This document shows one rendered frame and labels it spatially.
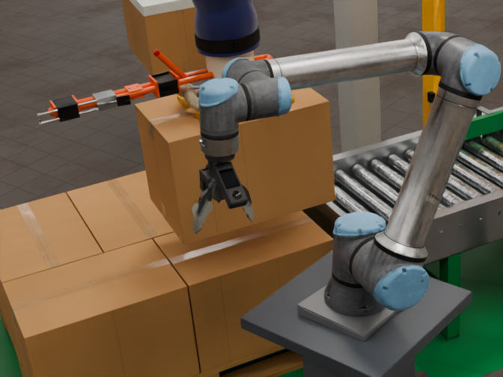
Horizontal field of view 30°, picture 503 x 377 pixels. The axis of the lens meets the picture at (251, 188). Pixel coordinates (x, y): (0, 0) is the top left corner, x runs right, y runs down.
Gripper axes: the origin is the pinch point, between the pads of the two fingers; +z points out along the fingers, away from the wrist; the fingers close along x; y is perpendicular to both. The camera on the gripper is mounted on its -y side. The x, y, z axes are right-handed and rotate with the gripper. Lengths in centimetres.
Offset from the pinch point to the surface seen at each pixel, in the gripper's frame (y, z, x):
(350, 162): 138, 61, -113
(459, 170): 109, 60, -150
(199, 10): 105, -24, -33
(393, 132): 260, 111, -211
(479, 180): 97, 60, -151
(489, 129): 130, 54, -179
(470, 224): 73, 63, -130
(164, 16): 276, 27, -76
